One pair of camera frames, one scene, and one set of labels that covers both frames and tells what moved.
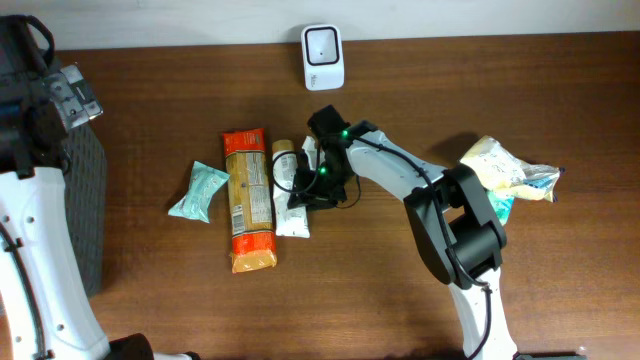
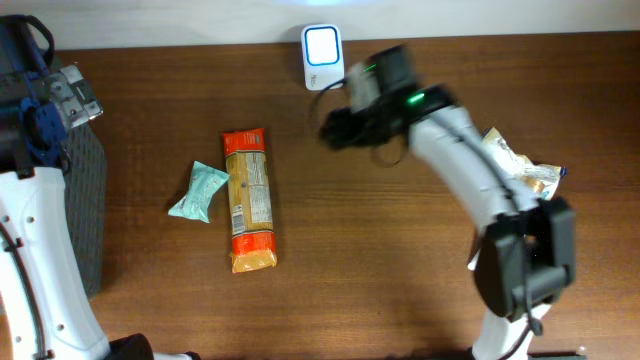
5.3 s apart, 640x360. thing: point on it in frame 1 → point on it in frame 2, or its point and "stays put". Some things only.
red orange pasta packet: (251, 201) stays put
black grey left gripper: (70, 88) stays put
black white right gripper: (315, 196) → (362, 126)
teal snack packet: (197, 202) stays put
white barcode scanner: (322, 47) stays put
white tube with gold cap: (290, 223) → (365, 86)
